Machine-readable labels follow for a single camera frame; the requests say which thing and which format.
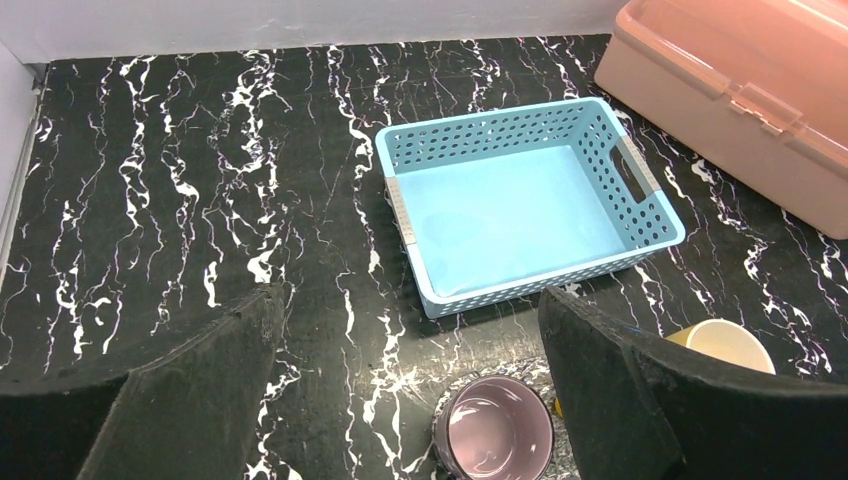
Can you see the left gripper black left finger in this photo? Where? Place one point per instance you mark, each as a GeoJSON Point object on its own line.
{"type": "Point", "coordinates": [182, 404]}

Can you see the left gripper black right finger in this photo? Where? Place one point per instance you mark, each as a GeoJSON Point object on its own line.
{"type": "Point", "coordinates": [637, 406]}

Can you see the yellow mug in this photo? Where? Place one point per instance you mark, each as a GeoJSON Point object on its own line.
{"type": "Point", "coordinates": [725, 341]}

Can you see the purple mug black rim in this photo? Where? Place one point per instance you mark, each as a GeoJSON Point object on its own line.
{"type": "Point", "coordinates": [495, 427]}

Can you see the blue plastic basket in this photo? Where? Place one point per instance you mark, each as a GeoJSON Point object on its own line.
{"type": "Point", "coordinates": [501, 204]}

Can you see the pink plastic toolbox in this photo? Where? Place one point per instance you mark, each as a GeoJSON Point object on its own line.
{"type": "Point", "coordinates": [758, 88]}

